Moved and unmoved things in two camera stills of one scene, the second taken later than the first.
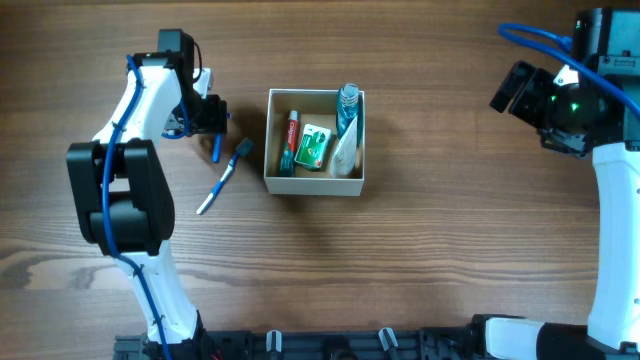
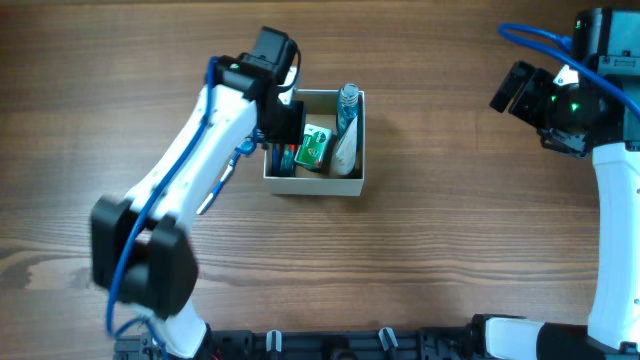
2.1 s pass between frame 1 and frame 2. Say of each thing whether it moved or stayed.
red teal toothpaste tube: stayed
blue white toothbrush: stayed
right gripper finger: stayed
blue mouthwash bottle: stayed
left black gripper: moved
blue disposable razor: moved
